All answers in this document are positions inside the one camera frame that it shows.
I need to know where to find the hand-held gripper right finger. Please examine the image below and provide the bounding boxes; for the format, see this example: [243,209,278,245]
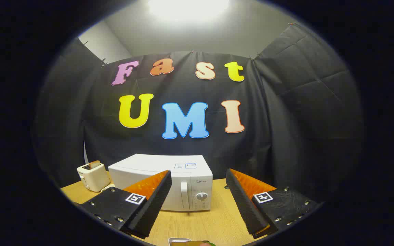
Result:
[225,168,322,240]

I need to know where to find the white microwave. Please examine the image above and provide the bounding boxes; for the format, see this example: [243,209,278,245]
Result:
[108,154,213,211]

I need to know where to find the cream toaster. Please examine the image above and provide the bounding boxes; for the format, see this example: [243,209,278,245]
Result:
[77,161,110,192]

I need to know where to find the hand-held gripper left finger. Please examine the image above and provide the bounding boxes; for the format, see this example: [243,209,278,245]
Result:
[80,170,172,240]

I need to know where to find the toy sandwich with lettuce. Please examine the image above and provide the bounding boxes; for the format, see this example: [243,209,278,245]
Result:
[171,240,216,246]

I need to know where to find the white rectangular tray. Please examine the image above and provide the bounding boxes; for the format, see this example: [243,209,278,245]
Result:
[168,237,192,246]

